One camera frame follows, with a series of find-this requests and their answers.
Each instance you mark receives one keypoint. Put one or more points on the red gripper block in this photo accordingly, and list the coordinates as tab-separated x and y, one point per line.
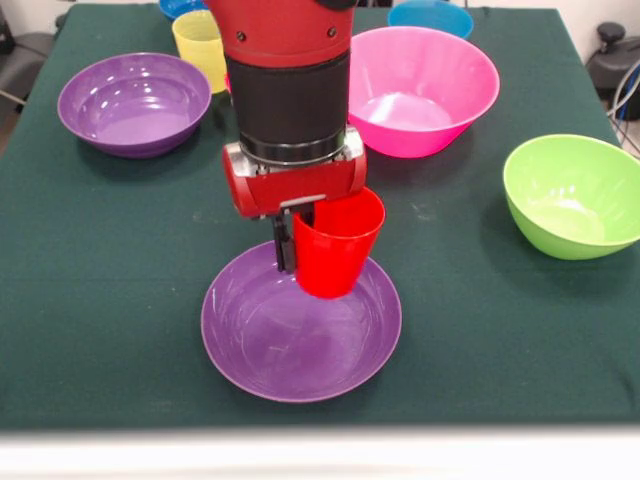
300	185

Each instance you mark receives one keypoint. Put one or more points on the red plastic cup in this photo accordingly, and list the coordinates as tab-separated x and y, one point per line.
335	250

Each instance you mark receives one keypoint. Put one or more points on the purple plastic bowl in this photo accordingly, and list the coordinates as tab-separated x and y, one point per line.
300	350
134	115

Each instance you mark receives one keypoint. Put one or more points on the yellow plastic cup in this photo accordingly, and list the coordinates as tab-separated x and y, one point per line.
197	45

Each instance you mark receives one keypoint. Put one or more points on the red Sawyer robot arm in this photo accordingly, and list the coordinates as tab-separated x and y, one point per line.
290	75

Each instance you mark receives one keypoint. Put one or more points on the large pink plastic bowl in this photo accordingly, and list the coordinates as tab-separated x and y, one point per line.
425	120

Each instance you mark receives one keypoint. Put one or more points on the dark green tablecloth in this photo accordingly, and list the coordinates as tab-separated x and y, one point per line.
125	300

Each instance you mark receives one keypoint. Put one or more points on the dark blue plastic bowl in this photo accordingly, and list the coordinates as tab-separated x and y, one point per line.
180	6

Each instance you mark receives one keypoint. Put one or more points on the light blue plastic bowl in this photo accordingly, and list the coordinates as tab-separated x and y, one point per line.
430	17

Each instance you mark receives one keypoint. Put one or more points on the green plastic bowl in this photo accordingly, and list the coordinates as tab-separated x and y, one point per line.
570	205

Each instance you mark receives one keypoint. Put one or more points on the grey pedestal foot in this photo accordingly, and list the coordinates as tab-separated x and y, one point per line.
25	60
612	55

